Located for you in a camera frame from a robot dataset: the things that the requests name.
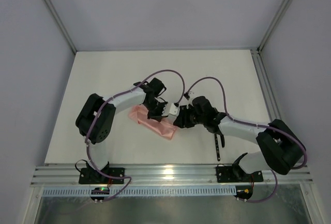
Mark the pink cloth napkin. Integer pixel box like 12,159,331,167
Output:
128,105,177,140

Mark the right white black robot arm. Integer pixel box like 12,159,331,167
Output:
173,96,307,181

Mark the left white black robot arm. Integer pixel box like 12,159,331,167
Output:
76,78,167,176

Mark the right black controller board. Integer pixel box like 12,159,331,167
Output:
235,185,253,201

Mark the black controller board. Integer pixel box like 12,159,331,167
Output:
235,185,253,201
89,187,110,203

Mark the left black controller board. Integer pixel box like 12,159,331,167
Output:
89,187,110,203

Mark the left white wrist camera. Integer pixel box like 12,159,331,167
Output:
168,103,180,123

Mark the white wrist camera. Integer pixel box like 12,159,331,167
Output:
168,103,180,123
184,91,193,100

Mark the black handled fork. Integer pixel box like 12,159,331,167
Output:
214,134,220,162

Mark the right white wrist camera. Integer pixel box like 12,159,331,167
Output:
184,91,193,100

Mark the black handled knife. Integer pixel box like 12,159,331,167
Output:
219,134,225,148

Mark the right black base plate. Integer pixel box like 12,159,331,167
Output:
215,165,264,183

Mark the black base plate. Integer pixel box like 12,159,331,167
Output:
79,167,125,185
215,165,264,183

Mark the right aluminium side rail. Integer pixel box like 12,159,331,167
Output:
249,49,296,163

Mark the slotted grey cable duct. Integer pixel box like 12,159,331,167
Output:
42,185,236,197

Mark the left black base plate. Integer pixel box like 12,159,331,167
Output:
79,167,125,185

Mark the aluminium front rail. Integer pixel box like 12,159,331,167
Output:
30,163,313,186

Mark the right aluminium corner post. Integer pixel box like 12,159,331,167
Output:
257,0,293,53

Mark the aluminium corner post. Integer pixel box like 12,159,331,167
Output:
42,0,78,55
257,0,293,53

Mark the left aluminium corner post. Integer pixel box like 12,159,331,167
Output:
42,0,78,55

